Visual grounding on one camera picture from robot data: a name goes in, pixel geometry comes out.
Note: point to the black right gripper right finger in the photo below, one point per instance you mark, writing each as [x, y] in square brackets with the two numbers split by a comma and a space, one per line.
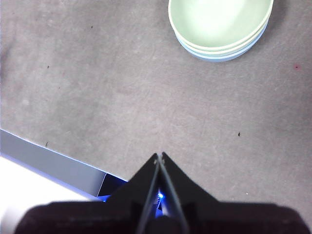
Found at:
[207, 214]

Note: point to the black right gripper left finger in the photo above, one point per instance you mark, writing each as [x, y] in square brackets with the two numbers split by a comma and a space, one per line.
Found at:
[126, 209]

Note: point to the blue ribbed bowl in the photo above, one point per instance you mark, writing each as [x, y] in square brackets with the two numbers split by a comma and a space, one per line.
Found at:
[214, 59]

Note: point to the green ribbed bowl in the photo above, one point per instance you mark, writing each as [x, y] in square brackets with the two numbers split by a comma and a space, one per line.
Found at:
[214, 22]
[212, 53]

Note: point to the grey table side panel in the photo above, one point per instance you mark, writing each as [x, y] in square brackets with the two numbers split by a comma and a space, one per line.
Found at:
[48, 163]

